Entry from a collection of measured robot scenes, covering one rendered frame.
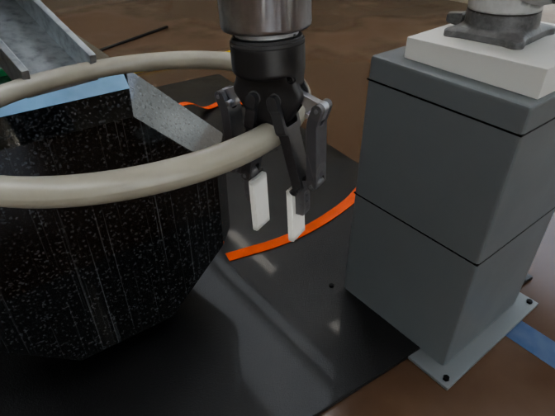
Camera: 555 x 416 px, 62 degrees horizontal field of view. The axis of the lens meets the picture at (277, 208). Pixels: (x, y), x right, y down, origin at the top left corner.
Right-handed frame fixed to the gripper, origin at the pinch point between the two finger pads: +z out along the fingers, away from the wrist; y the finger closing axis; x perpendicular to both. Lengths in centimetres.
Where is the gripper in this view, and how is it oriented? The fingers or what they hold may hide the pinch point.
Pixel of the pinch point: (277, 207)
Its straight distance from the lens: 56.4
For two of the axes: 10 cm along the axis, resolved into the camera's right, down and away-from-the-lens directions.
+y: -8.5, -2.3, 4.7
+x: -5.2, 4.7, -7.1
